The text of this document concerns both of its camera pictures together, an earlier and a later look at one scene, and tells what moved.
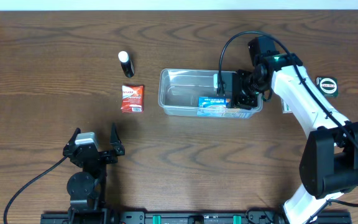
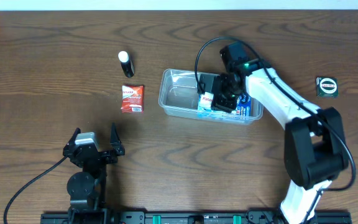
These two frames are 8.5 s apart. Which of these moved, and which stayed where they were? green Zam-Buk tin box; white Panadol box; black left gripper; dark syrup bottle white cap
Moved: white Panadol box
Stayed: dark syrup bottle white cap; black left gripper; green Zam-Buk tin box
